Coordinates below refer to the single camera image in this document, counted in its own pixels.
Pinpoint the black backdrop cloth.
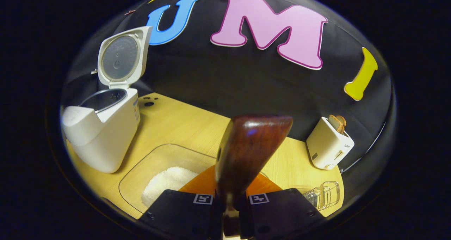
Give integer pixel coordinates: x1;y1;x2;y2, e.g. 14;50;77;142
62;0;393;173

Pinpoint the clear plastic container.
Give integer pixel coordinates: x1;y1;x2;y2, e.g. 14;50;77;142
119;144;269;214

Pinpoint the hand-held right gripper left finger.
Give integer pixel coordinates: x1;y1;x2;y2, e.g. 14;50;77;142
137;164;224;240

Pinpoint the white rice cooker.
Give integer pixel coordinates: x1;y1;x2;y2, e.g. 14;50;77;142
62;26;153;174

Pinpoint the brown wooden spoon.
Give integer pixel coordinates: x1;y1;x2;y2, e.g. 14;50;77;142
214;114;294;239

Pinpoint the white rice heap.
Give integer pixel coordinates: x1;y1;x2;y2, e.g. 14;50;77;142
142;167;199;208

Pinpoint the white toaster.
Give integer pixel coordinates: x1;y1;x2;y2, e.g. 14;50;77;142
306;117;355;170

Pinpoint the clear ribbed chopstick holder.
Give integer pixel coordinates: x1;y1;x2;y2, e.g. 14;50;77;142
303;181;341;211

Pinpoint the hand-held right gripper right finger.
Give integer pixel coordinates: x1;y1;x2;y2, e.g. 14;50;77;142
243;173;326;240

